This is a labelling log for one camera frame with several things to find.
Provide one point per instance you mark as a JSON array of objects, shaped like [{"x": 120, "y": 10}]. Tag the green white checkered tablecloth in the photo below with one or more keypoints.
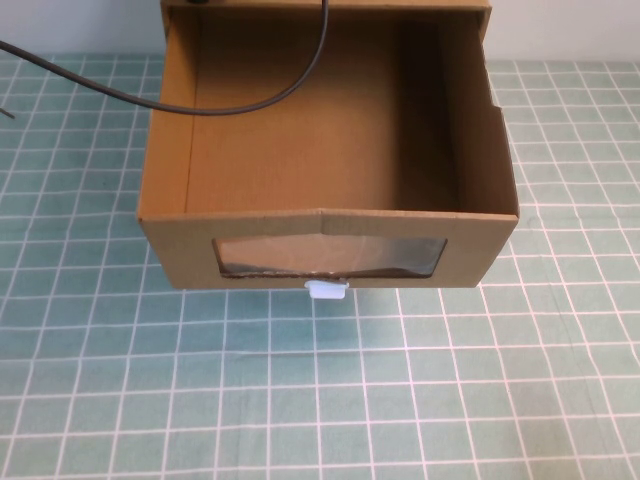
[{"x": 320, "y": 390}]

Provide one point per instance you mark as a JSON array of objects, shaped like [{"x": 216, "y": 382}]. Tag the cardboard drawer with wrinkled window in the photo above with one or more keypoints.
[{"x": 300, "y": 165}]

